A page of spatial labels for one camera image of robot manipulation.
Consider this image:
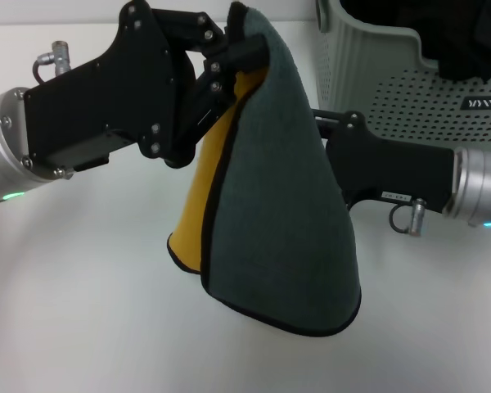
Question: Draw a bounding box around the yellow and grey towel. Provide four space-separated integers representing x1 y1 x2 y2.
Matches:
166 2 362 339

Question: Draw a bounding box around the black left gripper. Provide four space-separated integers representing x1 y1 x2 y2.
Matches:
24 0 270 173

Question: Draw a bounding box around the left wrist connector with cable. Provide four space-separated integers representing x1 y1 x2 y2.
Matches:
31 39 73 85

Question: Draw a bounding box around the black cloth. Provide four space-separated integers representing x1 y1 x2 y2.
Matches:
421 0 491 84

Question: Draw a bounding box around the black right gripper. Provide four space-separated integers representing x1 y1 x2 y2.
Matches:
312 108 456 212

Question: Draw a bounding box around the grey-green perforated storage box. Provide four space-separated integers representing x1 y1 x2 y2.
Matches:
315 0 491 153

